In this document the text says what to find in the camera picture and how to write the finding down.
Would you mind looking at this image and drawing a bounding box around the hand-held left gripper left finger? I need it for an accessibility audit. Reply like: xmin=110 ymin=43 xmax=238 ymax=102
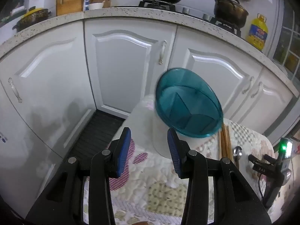
xmin=25 ymin=127 xmax=132 ymax=225

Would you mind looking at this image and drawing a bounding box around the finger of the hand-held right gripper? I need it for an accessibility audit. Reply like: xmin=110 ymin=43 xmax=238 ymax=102
xmin=248 ymin=154 xmax=277 ymax=167

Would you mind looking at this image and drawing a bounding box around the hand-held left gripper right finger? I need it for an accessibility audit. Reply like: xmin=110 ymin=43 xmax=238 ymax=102
xmin=167 ymin=129 xmax=272 ymax=225

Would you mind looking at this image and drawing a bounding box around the metal spoon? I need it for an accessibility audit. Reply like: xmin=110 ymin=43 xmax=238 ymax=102
xmin=232 ymin=146 xmax=243 ymax=169

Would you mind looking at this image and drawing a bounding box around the floral white utensil holder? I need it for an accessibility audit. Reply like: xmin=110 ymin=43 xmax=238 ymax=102
xmin=150 ymin=67 xmax=224 ymax=158

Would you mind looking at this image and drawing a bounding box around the patchwork quilted tablecloth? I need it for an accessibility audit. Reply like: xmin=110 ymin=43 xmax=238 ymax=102
xmin=82 ymin=94 xmax=279 ymax=225

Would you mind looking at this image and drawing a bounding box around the white cabinet door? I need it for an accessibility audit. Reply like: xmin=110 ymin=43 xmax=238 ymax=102
xmin=230 ymin=67 xmax=295 ymax=135
xmin=164 ymin=26 xmax=263 ymax=121
xmin=0 ymin=20 xmax=95 ymax=156
xmin=84 ymin=19 xmax=178 ymax=118
xmin=0 ymin=82 xmax=57 ymax=212

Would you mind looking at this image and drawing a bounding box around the white framed window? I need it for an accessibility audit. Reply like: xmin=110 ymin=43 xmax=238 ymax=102
xmin=272 ymin=9 xmax=300 ymax=80

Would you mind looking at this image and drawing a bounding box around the yellow cooking oil bottle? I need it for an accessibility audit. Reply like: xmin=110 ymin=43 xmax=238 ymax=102
xmin=246 ymin=13 xmax=268 ymax=51

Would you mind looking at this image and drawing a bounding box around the speckled stone kitchen counter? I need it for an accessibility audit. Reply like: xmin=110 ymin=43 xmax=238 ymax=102
xmin=0 ymin=6 xmax=300 ymax=99

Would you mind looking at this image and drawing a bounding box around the black gas stove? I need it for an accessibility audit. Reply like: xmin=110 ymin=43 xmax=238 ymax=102
xmin=112 ymin=0 xmax=242 ymax=38

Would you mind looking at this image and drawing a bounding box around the dark metal stock pot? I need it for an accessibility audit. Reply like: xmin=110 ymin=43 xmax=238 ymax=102
xmin=214 ymin=0 xmax=249 ymax=29

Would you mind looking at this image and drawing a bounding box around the small white bowl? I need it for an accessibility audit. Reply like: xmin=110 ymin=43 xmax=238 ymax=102
xmin=88 ymin=2 xmax=105 ymax=10

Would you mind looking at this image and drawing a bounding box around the yellow black casserole pot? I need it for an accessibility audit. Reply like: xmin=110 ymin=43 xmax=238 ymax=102
xmin=12 ymin=7 xmax=51 ymax=32

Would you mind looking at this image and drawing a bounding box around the black cable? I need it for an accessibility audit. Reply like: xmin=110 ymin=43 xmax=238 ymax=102
xmin=258 ymin=177 xmax=267 ymax=203

